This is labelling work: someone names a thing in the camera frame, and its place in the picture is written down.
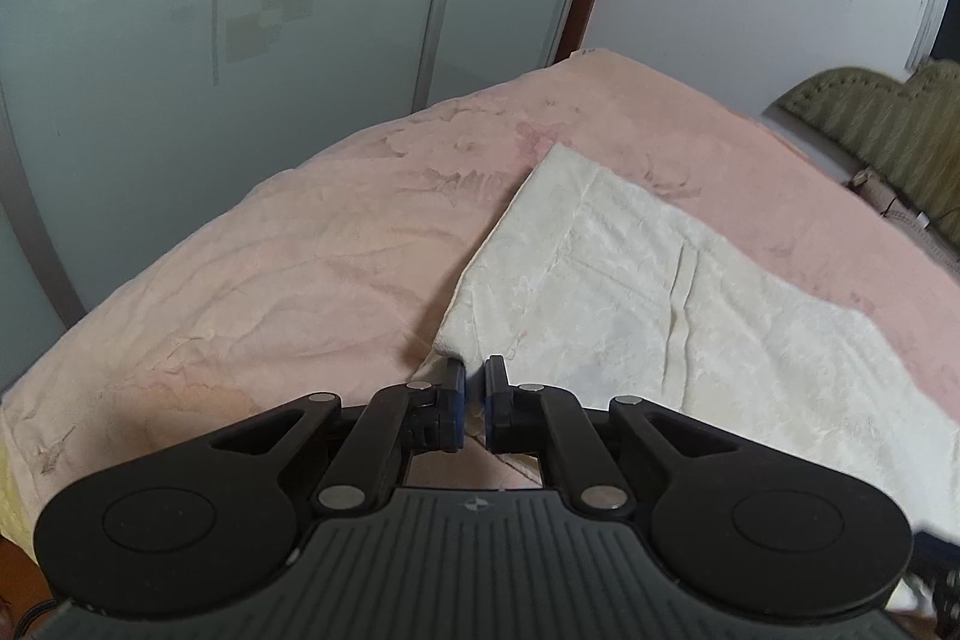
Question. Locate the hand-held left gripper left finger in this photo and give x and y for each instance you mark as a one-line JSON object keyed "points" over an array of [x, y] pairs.
{"points": [[458, 406]]}

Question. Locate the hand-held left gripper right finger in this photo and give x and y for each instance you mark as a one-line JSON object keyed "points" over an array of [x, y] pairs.
{"points": [[490, 406]]}

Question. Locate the white plush towel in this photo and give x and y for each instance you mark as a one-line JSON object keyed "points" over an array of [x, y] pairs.
{"points": [[645, 302]]}

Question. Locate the pink fleece blanket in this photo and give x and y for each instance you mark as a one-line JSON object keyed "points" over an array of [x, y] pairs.
{"points": [[300, 235]]}

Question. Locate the yellow bed sheet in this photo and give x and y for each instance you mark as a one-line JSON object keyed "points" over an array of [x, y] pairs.
{"points": [[11, 490]]}

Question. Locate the green padded headboard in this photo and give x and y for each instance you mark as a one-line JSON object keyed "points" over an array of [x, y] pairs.
{"points": [[885, 115]]}

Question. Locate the grey window frame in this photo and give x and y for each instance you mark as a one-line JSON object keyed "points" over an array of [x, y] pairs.
{"points": [[934, 3]]}

